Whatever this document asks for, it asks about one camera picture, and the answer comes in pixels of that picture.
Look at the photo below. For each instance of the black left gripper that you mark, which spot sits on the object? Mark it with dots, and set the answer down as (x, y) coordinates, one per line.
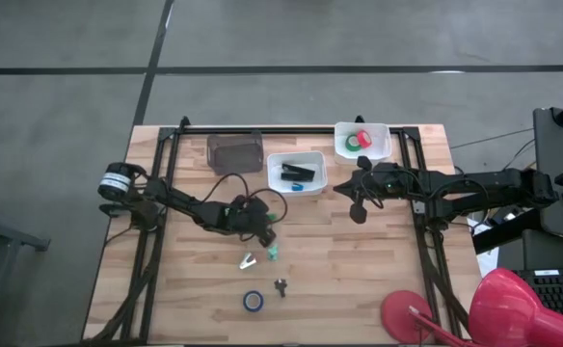
(243, 217)

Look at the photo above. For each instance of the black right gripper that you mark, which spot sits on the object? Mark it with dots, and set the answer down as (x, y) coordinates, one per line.
(383, 183)

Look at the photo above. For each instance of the pink tape roll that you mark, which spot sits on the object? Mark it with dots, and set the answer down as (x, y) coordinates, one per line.
(369, 140)

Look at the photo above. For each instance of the black stapler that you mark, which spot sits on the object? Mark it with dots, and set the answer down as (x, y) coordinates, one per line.
(298, 172)

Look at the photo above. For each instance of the blue tape roll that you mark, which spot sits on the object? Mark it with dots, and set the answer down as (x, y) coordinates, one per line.
(246, 301)

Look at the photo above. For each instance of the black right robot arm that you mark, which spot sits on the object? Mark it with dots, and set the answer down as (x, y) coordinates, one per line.
(479, 185)

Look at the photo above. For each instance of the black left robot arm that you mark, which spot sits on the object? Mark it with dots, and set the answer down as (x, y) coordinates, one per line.
(180, 200)

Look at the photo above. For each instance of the teal stapler remover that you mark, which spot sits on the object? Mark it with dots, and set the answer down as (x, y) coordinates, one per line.
(273, 253)

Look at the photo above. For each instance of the green tape roll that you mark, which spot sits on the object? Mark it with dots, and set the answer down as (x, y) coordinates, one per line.
(347, 143)

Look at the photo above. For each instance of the black stapler remover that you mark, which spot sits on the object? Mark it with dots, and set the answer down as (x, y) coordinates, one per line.
(280, 286)

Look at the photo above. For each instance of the white plastic bin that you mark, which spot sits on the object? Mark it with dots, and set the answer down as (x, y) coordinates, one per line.
(383, 140)
(274, 185)

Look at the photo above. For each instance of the dark translucent plastic bin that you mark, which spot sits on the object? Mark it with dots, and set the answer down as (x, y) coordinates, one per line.
(235, 154)

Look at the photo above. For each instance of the white paper sheet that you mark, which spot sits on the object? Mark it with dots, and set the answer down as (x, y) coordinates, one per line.
(486, 255)

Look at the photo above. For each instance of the black diagonal bar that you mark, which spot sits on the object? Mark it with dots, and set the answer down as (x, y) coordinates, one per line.
(503, 233)

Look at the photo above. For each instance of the black power box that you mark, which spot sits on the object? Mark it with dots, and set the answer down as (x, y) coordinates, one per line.
(508, 217)

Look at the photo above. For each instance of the grey side stand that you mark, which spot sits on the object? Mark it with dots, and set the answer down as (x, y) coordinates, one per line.
(549, 149)

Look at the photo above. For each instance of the red desk lamp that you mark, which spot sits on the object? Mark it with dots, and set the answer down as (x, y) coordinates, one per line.
(513, 308)

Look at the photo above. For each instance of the black keyboard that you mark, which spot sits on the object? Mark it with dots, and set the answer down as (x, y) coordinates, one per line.
(561, 294)

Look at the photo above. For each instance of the grey metal cart leg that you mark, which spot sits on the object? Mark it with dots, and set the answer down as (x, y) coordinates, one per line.
(7, 236)

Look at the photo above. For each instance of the black aluminium table frame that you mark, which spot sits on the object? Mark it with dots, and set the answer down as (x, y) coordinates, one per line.
(286, 130)

